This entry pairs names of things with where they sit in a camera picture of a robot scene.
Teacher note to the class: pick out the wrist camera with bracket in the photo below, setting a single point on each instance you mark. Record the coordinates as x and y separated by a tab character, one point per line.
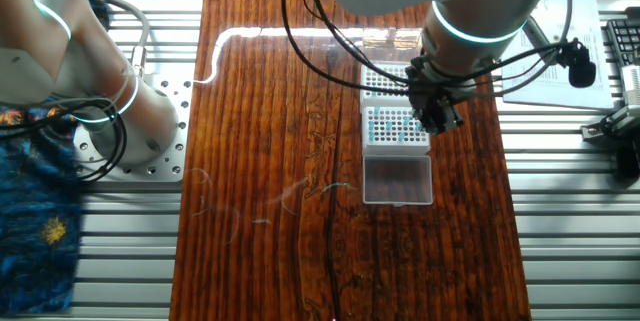
581	73

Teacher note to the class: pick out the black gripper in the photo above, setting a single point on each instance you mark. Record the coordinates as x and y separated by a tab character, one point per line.
432	98

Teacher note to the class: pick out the black keyboard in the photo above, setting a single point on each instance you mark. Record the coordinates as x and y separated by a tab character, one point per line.
625	41

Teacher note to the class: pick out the metal mount bracket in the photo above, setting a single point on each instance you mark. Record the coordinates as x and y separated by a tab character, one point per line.
617	123

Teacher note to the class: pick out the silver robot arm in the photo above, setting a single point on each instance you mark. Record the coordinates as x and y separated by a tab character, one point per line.
45	36

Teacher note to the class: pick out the printed paper sheet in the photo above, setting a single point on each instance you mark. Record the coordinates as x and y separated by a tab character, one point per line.
560	93

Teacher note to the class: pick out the white pipette tip box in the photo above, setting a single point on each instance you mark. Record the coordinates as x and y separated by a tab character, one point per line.
380	103
397	148

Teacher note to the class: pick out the black mount block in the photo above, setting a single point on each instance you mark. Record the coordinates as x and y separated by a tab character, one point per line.
629	161

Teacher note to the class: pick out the small silver camera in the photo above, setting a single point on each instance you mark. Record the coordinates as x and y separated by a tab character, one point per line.
632	86

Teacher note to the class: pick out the blue patterned cloth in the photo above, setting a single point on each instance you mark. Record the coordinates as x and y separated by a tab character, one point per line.
35	251

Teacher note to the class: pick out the brown wooden board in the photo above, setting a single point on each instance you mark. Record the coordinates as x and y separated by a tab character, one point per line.
280	161

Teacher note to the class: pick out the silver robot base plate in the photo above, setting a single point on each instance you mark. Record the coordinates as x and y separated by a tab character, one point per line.
170	161

